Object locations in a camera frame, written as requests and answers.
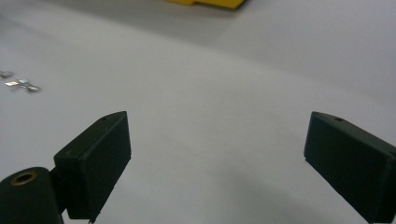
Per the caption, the yellow black drawer organizer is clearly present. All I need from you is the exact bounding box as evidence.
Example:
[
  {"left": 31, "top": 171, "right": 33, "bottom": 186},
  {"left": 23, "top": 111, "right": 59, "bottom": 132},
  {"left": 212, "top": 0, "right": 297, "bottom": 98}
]
[{"left": 164, "top": 0, "right": 247, "bottom": 9}]

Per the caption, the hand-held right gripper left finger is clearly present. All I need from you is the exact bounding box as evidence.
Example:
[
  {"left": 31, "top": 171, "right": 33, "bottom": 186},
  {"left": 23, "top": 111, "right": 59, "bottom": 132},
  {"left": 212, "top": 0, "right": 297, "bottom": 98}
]
[{"left": 53, "top": 110, "right": 132, "bottom": 224}]

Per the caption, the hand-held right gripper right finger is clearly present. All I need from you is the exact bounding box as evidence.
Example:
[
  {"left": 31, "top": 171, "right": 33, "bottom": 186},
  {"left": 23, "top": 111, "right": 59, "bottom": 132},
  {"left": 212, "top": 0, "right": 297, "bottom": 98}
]
[{"left": 304, "top": 111, "right": 396, "bottom": 224}]

